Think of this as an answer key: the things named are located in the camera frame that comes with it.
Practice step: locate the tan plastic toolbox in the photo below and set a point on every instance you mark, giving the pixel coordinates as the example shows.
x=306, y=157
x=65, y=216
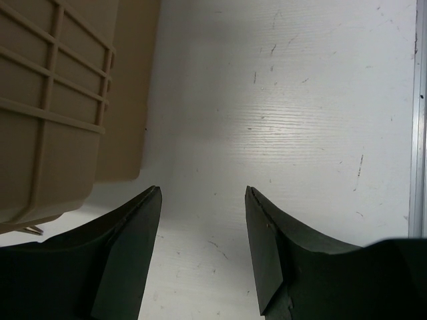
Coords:
x=75, y=79

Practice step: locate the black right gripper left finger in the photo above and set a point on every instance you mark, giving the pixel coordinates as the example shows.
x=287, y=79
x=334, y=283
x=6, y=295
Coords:
x=95, y=271

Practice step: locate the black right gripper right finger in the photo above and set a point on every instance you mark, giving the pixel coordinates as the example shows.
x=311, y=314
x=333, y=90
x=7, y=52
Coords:
x=301, y=273

